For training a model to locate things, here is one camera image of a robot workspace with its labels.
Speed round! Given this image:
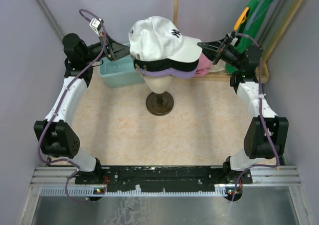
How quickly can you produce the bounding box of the cream cloth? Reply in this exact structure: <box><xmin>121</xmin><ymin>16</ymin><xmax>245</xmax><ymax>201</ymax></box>
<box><xmin>209</xmin><ymin>60</ymin><xmax>228</xmax><ymax>74</ymax></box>

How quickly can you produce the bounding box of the purple cap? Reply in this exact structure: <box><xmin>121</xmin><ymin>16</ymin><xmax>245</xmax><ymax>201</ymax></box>
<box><xmin>135</xmin><ymin>68</ymin><xmax>196</xmax><ymax>79</ymax></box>

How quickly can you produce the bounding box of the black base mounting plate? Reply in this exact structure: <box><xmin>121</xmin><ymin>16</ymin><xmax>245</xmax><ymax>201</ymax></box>
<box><xmin>75</xmin><ymin>165</ymin><xmax>241</xmax><ymax>193</ymax></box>

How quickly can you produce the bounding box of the teal plastic bin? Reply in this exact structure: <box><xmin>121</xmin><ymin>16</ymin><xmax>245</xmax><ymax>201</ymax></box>
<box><xmin>98</xmin><ymin>55</ymin><xmax>145</xmax><ymax>88</ymax></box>

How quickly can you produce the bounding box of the wooden clothes rack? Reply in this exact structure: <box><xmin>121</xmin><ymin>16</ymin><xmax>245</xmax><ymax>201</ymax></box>
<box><xmin>173</xmin><ymin>0</ymin><xmax>304</xmax><ymax>83</ymax></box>

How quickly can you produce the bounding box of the pink cloth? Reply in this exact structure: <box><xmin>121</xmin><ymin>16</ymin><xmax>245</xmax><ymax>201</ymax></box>
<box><xmin>194</xmin><ymin>53</ymin><xmax>212</xmax><ymax>77</ymax></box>

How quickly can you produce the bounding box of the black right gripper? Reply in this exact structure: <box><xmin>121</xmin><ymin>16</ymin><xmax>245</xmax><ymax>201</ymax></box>
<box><xmin>196</xmin><ymin>37</ymin><xmax>243</xmax><ymax>71</ymax></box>

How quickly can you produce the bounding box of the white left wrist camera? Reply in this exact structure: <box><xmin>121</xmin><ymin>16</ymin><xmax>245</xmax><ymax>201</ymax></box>
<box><xmin>89</xmin><ymin>18</ymin><xmax>103</xmax><ymax>35</ymax></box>

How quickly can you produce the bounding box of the black cap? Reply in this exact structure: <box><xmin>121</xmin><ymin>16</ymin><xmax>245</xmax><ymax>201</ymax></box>
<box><xmin>133</xmin><ymin>59</ymin><xmax>199</xmax><ymax>72</ymax></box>

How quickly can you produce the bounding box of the green tank top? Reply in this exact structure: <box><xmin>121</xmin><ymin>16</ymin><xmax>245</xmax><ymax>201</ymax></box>
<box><xmin>225</xmin><ymin>0</ymin><xmax>281</xmax><ymax>74</ymax></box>

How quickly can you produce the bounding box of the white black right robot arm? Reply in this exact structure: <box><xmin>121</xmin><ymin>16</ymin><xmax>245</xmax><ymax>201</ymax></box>
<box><xmin>197</xmin><ymin>32</ymin><xmax>289</xmax><ymax>183</ymax></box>

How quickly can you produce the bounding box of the white cap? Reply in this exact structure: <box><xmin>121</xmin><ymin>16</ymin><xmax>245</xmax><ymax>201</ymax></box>
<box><xmin>129</xmin><ymin>16</ymin><xmax>202</xmax><ymax>63</ymax></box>

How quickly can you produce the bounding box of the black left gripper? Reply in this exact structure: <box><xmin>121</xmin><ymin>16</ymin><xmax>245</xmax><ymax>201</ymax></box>
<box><xmin>82</xmin><ymin>31</ymin><xmax>135</xmax><ymax>63</ymax></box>

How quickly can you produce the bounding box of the beige mannequin head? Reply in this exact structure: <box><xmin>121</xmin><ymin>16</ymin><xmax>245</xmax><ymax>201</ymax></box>
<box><xmin>144</xmin><ymin>75</ymin><xmax>173</xmax><ymax>94</ymax></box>

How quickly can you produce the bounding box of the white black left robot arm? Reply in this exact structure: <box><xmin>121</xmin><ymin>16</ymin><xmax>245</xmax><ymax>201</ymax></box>
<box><xmin>33</xmin><ymin>33</ymin><xmax>130</xmax><ymax>184</ymax></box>

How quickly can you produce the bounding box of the grey plastic hanger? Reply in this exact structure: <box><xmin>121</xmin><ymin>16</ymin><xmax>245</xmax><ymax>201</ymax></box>
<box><xmin>245</xmin><ymin>0</ymin><xmax>275</xmax><ymax>30</ymax></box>

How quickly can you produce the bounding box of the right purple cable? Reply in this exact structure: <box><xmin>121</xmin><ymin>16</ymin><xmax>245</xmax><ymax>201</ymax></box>
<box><xmin>229</xmin><ymin>32</ymin><xmax>280</xmax><ymax>202</ymax></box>

